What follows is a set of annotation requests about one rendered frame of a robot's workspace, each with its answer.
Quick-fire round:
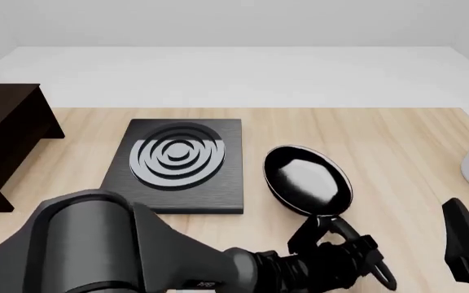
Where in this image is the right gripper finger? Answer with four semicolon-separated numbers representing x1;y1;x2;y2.
441;198;469;262

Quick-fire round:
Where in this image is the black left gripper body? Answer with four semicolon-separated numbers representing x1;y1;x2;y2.
310;239;384;290

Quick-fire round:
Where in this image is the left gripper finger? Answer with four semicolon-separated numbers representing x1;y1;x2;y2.
357;234;381;255
287;215;327;255

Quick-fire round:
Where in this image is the black frying pan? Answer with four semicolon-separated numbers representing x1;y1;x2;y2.
262;144;362;243

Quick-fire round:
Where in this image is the dark wooden cabinet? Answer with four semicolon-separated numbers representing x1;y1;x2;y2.
0;83;66;213

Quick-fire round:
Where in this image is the flat black stove plate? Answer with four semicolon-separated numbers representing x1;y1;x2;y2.
100;118;246;216

